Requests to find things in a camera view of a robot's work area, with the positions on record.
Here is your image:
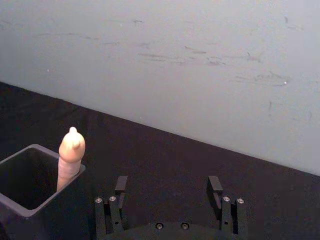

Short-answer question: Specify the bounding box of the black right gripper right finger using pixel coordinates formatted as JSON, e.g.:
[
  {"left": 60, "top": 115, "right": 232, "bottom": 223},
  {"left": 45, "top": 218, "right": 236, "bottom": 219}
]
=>
[{"left": 206, "top": 175, "right": 249, "bottom": 236}]

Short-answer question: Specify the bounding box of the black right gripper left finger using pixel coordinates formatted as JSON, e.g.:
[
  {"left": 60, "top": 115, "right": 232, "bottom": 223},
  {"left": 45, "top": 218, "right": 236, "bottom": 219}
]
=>
[{"left": 94, "top": 175, "right": 130, "bottom": 236}]

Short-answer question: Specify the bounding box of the pale peach rounded stick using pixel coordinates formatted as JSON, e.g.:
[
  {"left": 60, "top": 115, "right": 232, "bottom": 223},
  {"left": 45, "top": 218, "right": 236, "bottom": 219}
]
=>
[{"left": 56, "top": 126, "right": 87, "bottom": 192}]

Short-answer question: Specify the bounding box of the black table cloth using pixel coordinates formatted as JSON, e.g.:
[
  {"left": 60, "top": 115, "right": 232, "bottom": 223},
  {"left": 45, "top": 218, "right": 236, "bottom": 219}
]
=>
[{"left": 0, "top": 81, "right": 320, "bottom": 240}]

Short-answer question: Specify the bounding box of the black square open container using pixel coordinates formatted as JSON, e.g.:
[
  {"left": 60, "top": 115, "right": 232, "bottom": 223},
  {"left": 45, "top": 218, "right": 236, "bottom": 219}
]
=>
[{"left": 0, "top": 143, "right": 87, "bottom": 240}]

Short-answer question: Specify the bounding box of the pale grey wall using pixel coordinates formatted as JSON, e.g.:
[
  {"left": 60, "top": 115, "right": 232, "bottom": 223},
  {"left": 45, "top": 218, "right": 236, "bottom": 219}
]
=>
[{"left": 0, "top": 0, "right": 320, "bottom": 177}]

